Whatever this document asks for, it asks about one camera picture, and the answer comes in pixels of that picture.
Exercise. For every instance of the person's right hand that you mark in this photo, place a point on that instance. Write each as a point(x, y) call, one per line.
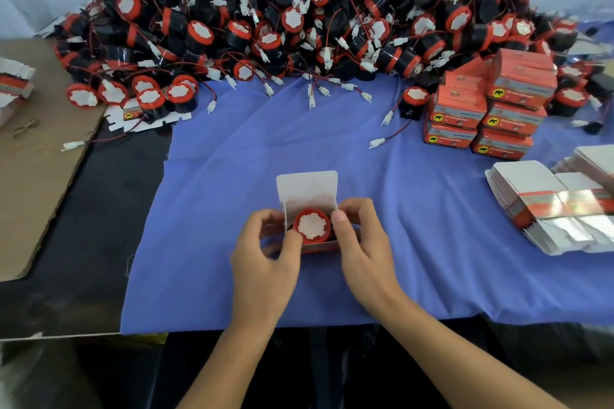
point(369, 265)

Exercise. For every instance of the person's left hand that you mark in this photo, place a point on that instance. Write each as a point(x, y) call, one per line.
point(264, 274)

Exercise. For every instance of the single red black buzzer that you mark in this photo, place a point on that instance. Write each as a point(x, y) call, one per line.
point(415, 97)
point(312, 226)

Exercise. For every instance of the stack of paper boxes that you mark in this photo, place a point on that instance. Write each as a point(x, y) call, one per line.
point(14, 87)
point(547, 198)

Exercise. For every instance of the pile of black red buzzers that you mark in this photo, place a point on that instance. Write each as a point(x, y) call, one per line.
point(288, 1)

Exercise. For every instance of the person's right forearm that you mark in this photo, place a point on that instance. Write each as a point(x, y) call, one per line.
point(460, 361)

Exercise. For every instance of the person's left forearm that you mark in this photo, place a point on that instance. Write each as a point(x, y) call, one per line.
point(235, 365)

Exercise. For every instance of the blue cloth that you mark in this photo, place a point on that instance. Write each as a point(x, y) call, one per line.
point(230, 164)

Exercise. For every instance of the brown cardboard sheet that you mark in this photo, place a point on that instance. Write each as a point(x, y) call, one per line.
point(38, 183)

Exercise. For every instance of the rubber band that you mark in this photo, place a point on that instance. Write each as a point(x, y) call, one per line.
point(24, 124)

